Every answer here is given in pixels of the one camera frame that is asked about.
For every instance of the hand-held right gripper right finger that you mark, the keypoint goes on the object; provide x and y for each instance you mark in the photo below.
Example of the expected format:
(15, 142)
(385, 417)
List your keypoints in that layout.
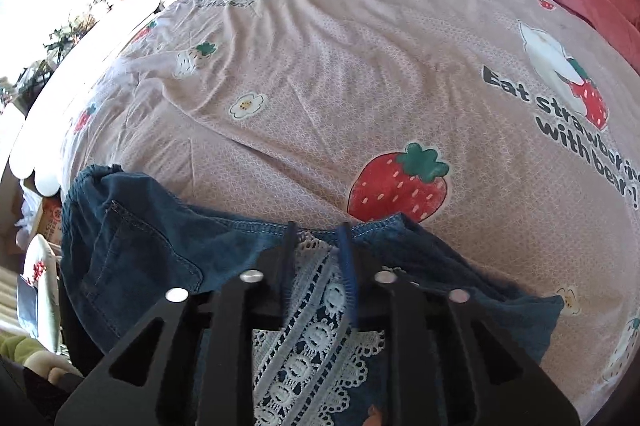
(350, 286)

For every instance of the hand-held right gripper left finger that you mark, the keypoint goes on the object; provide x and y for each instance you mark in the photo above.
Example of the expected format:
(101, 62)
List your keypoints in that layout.
(291, 271)

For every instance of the blue denim pants lace trim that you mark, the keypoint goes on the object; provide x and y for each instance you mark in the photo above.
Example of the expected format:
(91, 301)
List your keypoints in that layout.
(150, 246)

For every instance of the pink strawberry print bed sheet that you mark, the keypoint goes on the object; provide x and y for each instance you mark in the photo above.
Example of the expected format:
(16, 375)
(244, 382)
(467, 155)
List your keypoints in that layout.
(350, 80)

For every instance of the red printed carton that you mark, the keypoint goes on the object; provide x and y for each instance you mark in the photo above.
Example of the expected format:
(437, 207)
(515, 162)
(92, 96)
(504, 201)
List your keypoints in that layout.
(51, 226)

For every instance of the white printed bag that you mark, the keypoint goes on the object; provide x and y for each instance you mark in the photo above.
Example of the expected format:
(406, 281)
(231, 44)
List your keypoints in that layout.
(42, 286)

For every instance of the person's foot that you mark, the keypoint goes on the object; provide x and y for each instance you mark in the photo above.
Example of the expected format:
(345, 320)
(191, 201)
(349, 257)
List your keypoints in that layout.
(62, 371)

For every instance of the white scalloped desk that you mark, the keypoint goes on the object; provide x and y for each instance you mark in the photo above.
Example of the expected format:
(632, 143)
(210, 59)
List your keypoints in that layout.
(35, 155)

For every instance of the green cloth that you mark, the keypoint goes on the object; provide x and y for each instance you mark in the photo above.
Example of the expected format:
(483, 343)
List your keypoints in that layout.
(20, 348)

